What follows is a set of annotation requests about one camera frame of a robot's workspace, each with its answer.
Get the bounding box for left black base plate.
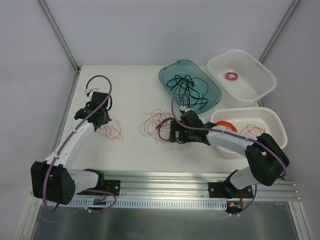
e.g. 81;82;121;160
94;179;121;196

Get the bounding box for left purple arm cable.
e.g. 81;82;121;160
39;74;118;223

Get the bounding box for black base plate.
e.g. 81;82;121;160
94;179;121;196
208;181;254;199

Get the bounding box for orange wire coil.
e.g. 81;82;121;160
214;120;238;133

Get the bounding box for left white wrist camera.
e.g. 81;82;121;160
84;87;100;97

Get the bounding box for white solid plastic basket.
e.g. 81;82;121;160
207;49;277;108

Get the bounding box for white perforated plastic basket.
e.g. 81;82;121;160
210;107;288;149

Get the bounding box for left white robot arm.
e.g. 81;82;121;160
30;91;112;205

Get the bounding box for white slotted cable duct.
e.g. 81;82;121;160
68;197;227;211

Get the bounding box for thin pink red wire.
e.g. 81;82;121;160
139;108;176;146

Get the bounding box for black cables in tray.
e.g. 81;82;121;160
166;74;210;111

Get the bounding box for thin orange wire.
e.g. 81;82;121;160
239;123;267;137
96;114;125;140

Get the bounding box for teal transparent plastic tray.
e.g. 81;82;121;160
158;59;222;114

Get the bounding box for pink wire coil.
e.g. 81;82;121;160
225;71;239;82

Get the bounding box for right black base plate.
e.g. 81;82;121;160
208;181;254;199

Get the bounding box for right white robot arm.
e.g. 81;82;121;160
169;110;290;199

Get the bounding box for black cable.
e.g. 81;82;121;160
156;117;186;143

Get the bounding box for aluminium mounting rail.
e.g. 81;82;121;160
104;170;301;202

